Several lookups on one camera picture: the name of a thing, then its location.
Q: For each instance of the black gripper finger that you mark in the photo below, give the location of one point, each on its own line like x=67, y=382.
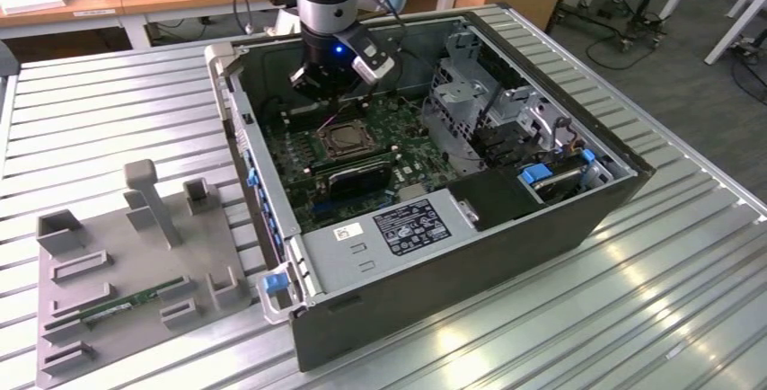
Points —
x=308, y=80
x=349, y=86

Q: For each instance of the silver CPU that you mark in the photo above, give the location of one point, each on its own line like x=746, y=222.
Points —
x=349, y=136

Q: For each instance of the metal drive cage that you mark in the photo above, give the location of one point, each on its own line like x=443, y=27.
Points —
x=462, y=93

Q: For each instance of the green motherboard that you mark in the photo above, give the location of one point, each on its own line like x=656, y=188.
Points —
x=414, y=161

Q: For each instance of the black graphics card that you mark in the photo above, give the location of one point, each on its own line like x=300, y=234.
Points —
x=359, y=181

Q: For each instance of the blue card retainer clip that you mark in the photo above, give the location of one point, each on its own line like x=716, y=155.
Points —
x=251, y=178

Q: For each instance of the small silver heatsink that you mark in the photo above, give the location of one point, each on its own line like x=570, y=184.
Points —
x=411, y=192

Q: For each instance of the black plastic shroud box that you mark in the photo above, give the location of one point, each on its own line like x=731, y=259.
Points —
x=491, y=201

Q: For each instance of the grey power supply unit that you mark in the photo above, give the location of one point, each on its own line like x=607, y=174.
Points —
x=359, y=250

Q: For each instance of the hard disk in blue carrier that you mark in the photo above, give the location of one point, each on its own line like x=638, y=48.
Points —
x=535, y=175

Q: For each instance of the small blue clip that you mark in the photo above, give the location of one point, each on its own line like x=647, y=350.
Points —
x=586, y=156

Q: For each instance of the black open PC case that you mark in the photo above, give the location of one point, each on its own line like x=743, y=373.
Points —
x=450, y=300

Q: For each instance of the grey parts rack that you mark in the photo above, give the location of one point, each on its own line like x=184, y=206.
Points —
x=137, y=273

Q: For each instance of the green RAM stick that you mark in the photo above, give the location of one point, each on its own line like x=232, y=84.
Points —
x=113, y=308

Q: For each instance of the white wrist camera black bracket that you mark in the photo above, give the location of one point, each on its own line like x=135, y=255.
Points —
x=371, y=64

